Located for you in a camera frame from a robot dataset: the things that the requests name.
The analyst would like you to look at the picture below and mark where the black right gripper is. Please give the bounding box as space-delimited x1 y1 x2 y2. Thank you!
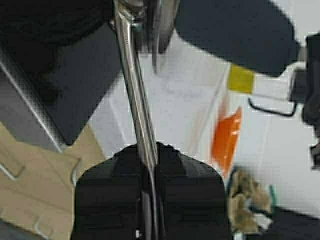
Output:
289 33 320 170

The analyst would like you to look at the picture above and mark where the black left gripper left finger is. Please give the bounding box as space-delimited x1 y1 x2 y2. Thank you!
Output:
71 144 150 240

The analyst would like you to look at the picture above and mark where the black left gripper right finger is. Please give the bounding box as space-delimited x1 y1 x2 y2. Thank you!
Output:
156 142 232 240

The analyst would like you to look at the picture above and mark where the orange plastic bowl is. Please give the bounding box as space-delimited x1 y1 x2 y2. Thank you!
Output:
210 107 242 179

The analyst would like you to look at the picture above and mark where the black spatula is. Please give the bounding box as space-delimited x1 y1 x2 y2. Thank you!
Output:
175 0 302 77

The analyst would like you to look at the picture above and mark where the brown crumpled cloth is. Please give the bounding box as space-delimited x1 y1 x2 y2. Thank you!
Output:
227 168 273 235

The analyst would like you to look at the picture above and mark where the wooden cabinet drawer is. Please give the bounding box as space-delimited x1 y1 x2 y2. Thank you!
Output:
0 125 104 240

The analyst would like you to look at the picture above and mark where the yellow tape piece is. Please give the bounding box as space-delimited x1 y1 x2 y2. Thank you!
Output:
227 64 255 94

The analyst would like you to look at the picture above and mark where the stainless steel oven front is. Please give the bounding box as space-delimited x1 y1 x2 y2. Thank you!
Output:
0 47 67 153

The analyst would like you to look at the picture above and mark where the black glass stove cooktop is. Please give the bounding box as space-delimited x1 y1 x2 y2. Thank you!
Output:
0 0 122 146

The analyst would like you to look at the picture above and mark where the black cable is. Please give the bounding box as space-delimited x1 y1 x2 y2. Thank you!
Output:
247 97 298 118

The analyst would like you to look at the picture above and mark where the steel drawer handle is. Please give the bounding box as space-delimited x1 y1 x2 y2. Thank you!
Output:
70 158 82 188

